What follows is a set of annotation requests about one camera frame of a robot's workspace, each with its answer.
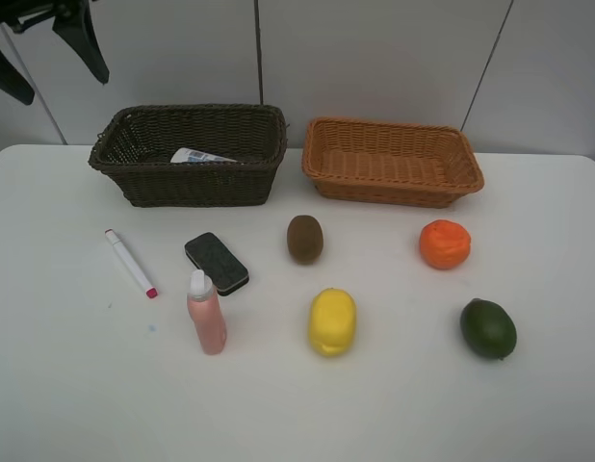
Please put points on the yellow lemon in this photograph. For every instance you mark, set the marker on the yellow lemon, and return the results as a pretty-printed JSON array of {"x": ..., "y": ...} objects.
[{"x": 332, "y": 322}]

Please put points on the brown kiwi fruit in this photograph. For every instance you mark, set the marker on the brown kiwi fruit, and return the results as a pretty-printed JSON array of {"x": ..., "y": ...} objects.
[{"x": 305, "y": 239}]

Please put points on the orange wicker basket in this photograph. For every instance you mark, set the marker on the orange wicker basket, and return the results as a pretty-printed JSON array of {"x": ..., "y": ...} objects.
[{"x": 391, "y": 163}]

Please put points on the green avocado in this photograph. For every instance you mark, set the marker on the green avocado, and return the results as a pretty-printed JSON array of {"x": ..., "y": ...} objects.
[{"x": 487, "y": 329}]

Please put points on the dark brown wicker basket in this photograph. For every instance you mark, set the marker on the dark brown wicker basket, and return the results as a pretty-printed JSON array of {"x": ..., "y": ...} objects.
[{"x": 136, "y": 147}]

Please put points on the orange fruit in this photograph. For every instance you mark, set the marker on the orange fruit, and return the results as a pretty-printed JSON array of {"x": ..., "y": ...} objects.
[{"x": 444, "y": 244}]

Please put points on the white marker red cap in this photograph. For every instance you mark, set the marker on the white marker red cap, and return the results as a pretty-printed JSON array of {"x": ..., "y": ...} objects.
[{"x": 130, "y": 263}]

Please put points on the pink bottle white cap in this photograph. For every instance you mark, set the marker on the pink bottle white cap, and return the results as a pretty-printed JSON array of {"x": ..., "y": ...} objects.
[{"x": 204, "y": 309}]

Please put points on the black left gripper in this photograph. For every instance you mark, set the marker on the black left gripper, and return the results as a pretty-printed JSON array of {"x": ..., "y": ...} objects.
[{"x": 72, "y": 23}]

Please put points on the black whiteboard eraser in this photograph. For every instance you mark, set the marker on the black whiteboard eraser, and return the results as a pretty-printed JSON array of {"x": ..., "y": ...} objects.
[{"x": 208, "y": 253}]

